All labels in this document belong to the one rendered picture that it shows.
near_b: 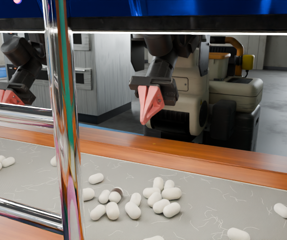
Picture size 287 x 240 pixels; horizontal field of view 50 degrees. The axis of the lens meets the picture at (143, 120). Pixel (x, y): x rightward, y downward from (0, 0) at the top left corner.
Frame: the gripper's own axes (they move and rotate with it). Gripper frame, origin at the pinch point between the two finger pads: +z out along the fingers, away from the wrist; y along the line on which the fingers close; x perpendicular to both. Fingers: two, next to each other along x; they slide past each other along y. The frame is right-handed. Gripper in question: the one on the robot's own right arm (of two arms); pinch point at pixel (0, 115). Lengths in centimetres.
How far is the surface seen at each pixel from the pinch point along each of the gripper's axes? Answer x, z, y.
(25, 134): 6.2, 1.4, 5.2
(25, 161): 0.1, 10.9, 15.2
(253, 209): 0, 11, 67
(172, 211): -6, 16, 54
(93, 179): -3.4, 12.7, 36.5
